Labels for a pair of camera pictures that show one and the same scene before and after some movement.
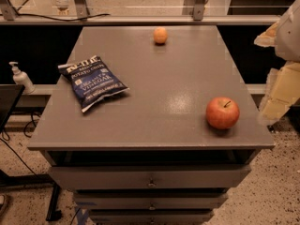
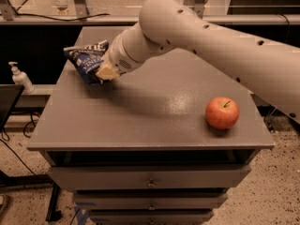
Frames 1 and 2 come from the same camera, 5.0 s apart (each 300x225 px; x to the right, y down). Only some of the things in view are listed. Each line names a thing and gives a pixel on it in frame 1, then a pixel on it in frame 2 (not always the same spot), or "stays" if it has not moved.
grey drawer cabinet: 150,156 stays
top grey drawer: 143,177 stays
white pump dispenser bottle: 22,78 stays
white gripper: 289,37 → 118,60
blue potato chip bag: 91,81 → 87,59
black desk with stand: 9,97 stays
